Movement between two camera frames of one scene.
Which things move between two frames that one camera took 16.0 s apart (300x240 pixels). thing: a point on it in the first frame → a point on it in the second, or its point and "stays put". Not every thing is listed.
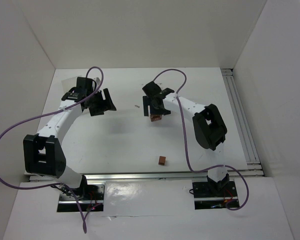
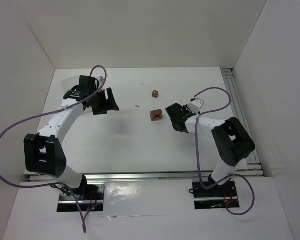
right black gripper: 154,110 → 176,116
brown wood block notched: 154,117 stays put
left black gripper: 100,103 stays put
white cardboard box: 69,83 stays put
